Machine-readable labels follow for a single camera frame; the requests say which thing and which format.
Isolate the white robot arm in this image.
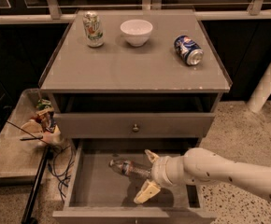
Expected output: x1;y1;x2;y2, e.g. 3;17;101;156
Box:
134;147;271;204

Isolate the black pole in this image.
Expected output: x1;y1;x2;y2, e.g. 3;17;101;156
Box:
21;147;51;224

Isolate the grey drawer cabinet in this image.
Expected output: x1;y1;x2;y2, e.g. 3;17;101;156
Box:
37;8;233;224

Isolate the green white soda can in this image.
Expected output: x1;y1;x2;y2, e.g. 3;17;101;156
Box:
82;11;104;48

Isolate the white slanted post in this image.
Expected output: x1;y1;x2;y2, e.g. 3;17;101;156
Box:
247;63;271;113

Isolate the grey open middle drawer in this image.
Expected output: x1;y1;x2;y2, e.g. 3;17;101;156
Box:
53;139;216;224

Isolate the colourful snack bag pile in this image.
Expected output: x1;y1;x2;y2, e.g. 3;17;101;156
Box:
20;99;63;147

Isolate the round metal drawer knob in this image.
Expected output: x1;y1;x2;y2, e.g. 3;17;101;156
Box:
132;124;139;133

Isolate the clear plastic water bottle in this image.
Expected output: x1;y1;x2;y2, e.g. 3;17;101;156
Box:
109;159;151;179

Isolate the metal window railing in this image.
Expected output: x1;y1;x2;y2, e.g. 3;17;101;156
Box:
0;0;271;26

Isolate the grey top drawer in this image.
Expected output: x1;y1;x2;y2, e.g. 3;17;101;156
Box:
54;113;214;138

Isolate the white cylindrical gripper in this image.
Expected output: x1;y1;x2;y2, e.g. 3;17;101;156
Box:
134;149;185;204

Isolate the blue pepsi can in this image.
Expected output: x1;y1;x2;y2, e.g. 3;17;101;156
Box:
174;35;204;65

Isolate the white ceramic bowl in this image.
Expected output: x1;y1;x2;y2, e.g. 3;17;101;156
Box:
121;20;153;47

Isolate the blue cable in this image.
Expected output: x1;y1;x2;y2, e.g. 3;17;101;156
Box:
47;144;76;203

